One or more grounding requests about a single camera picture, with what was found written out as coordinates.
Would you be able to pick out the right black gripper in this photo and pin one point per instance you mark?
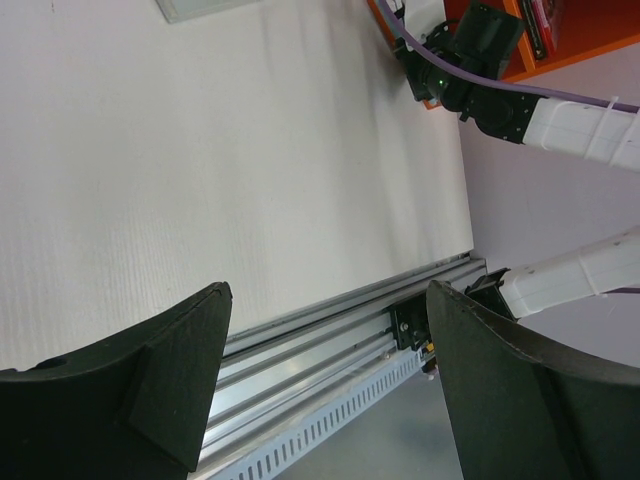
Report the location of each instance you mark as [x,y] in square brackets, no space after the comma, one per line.
[481,42]

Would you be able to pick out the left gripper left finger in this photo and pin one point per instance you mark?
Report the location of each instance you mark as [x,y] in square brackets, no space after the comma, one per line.
[133,405]

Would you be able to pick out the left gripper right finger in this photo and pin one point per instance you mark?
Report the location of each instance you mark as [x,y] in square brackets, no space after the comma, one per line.
[524,406]

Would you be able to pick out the dark cover paperback book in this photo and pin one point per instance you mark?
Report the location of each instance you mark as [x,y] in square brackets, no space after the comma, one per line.
[533,31]

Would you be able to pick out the pink Shakespeare story book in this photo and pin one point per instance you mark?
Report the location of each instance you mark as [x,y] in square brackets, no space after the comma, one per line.
[551,13]

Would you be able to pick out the pale green Gatsby book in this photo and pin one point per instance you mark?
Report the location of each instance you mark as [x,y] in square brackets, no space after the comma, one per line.
[180,11]

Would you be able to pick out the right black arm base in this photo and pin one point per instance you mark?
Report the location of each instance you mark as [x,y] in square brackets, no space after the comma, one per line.
[415,325]

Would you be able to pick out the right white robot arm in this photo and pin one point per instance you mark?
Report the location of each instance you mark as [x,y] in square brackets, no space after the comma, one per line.
[606,132]

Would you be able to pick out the orange wooden shelf cabinet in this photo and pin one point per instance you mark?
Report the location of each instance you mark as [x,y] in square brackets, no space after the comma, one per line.
[588,29]

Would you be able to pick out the aluminium mounting rail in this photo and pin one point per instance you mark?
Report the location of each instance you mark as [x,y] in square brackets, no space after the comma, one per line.
[285,387]

